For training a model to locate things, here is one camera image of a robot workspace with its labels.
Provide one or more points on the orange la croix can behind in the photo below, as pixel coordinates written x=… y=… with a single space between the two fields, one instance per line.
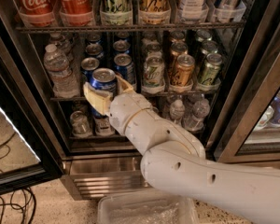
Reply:
x=176 y=49

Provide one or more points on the open fridge glass door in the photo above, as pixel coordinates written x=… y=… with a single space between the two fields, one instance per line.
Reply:
x=25 y=160

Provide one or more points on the green la croix can front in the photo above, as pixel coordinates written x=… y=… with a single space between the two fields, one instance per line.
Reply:
x=210 y=69

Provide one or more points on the orange la croix can front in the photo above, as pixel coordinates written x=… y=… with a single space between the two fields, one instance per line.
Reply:
x=182 y=71

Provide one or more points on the water bottle bottom shelf left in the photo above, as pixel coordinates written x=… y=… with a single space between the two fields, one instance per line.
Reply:
x=176 y=111

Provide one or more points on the green la croix top can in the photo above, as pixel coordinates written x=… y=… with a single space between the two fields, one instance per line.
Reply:
x=116 y=12

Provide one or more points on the silver can bottom shelf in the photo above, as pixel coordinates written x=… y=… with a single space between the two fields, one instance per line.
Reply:
x=80 y=125

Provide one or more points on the blue pepsi can front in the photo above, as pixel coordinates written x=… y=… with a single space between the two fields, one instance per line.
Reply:
x=103 y=79

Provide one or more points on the brown tea bottle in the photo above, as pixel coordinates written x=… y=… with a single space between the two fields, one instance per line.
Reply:
x=103 y=127

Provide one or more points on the white top shelf can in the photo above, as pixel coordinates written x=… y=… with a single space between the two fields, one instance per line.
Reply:
x=191 y=11

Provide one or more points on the blue pepsi can second row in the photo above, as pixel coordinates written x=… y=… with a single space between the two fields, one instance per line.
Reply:
x=88 y=65

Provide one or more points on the yellow la croix top can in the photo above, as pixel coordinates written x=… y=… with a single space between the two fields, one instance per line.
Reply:
x=154 y=11

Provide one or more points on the rear water bottle middle shelf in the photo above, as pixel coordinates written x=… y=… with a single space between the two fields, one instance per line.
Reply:
x=61 y=42

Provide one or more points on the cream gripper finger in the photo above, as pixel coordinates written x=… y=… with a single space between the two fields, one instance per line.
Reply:
x=98 y=99
x=123 y=85

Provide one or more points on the front water bottle middle shelf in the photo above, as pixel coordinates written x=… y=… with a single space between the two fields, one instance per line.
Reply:
x=61 y=74

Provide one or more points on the water bottle shelf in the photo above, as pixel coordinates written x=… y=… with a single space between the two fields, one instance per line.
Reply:
x=193 y=122
x=176 y=111
x=61 y=42
x=61 y=74

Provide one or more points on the clear plastic bin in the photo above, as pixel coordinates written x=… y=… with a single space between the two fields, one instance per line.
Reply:
x=146 y=207

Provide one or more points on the silver top shelf can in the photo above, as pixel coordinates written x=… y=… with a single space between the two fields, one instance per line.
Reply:
x=224 y=10

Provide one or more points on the steel fridge bottom grille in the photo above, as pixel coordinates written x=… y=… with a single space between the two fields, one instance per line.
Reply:
x=95 y=176

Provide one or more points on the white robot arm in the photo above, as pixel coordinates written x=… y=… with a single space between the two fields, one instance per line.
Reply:
x=132 y=115

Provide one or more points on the green la croix can behind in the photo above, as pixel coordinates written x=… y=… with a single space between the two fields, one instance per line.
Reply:
x=207 y=47

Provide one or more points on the orange la croix can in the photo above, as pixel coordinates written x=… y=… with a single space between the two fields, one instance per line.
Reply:
x=182 y=71
x=176 y=49

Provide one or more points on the water bottle bottom shelf right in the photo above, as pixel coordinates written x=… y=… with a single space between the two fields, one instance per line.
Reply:
x=193 y=122

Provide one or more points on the red coca-cola can left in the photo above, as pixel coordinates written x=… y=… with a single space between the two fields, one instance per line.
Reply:
x=37 y=13

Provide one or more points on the white la croix can behind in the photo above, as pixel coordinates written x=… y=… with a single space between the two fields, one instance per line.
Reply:
x=153 y=49

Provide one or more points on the red coca-cola can right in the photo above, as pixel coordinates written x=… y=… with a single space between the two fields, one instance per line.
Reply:
x=76 y=12

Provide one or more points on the white green la croix can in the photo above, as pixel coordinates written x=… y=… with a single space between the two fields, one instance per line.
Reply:
x=153 y=71

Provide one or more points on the red coca-cola can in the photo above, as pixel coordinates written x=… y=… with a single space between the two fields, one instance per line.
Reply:
x=37 y=13
x=76 y=12

